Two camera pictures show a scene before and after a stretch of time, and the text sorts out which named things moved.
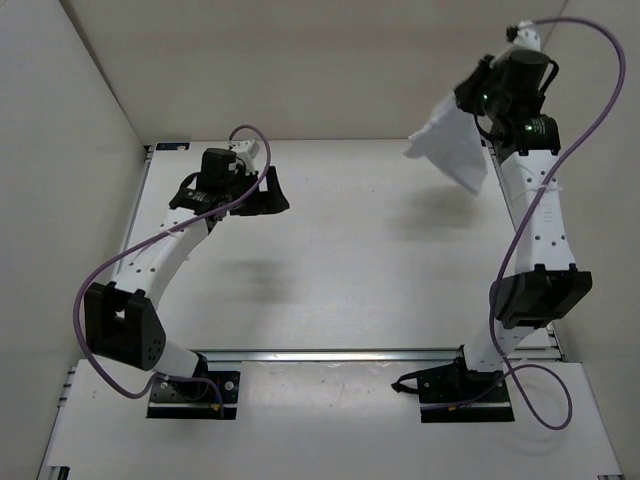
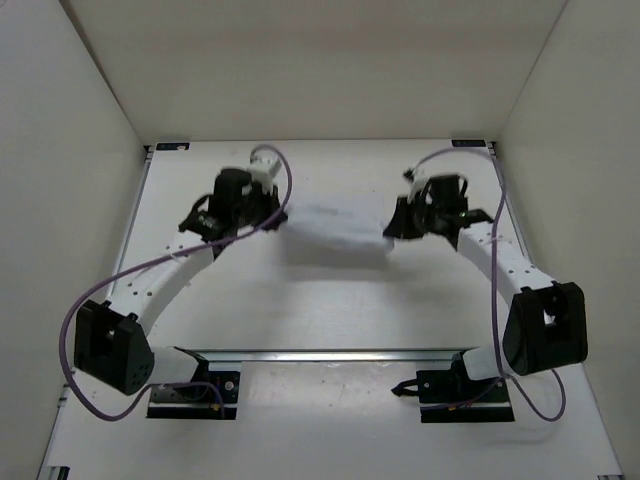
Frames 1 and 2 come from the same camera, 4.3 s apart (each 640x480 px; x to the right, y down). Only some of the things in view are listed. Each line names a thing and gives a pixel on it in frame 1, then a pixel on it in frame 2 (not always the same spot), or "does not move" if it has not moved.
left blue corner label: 173,146 does not move
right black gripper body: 481,96 to 431,214
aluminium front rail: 335,355 does not move
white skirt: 451,142 to 335,230
